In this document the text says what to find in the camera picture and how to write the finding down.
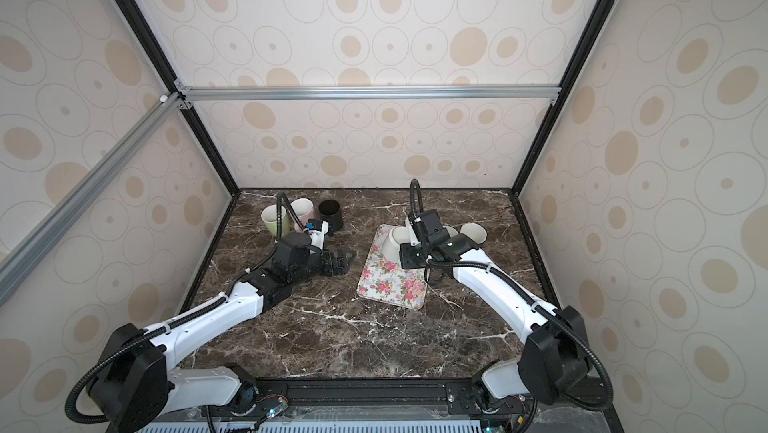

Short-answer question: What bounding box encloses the grey ceramic mug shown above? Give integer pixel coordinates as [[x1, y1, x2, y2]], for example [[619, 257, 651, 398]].
[[445, 225, 459, 237]]

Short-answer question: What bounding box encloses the aluminium frame bar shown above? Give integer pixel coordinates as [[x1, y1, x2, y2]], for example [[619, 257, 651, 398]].
[[181, 84, 560, 101], [1, 92, 181, 303]]

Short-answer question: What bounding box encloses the pink ceramic mug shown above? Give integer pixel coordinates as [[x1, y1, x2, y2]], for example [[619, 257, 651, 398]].
[[289, 198, 315, 231]]

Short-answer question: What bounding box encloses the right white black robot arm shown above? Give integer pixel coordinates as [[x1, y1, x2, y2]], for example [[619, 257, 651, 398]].
[[400, 178, 614, 411]]

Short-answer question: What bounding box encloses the green circuit board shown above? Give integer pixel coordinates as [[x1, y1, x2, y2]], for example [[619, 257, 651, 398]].
[[254, 394, 289, 425]]

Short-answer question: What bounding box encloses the floral rectangular serving tray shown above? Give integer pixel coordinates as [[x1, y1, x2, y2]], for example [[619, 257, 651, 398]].
[[357, 224, 427, 310]]

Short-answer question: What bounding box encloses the dark green ceramic mug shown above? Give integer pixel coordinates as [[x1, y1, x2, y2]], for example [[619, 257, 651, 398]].
[[459, 223, 488, 245]]

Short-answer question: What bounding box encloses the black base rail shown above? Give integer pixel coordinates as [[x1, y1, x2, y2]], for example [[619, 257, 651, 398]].
[[143, 378, 622, 432]]

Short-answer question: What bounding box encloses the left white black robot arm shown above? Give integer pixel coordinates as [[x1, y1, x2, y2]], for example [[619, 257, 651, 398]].
[[64, 193, 356, 432]]

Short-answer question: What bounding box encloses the back aluminium frame bar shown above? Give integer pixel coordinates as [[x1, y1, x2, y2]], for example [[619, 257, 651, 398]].
[[181, 84, 560, 101]]

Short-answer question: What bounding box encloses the left aluminium frame bar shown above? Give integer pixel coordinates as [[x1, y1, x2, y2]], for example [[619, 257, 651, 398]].
[[1, 92, 181, 303]]

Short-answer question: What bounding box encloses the black metal cup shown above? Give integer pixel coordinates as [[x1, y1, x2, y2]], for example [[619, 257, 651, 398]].
[[317, 198, 344, 235]]

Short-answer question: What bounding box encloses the light green ceramic mug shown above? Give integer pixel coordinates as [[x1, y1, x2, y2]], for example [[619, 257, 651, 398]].
[[261, 204, 292, 238]]

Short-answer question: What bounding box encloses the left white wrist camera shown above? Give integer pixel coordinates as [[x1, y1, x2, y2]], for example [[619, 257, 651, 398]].
[[305, 218, 329, 250]]

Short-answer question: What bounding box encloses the white ceramic mug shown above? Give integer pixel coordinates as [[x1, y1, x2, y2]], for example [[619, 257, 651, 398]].
[[382, 226, 411, 264]]

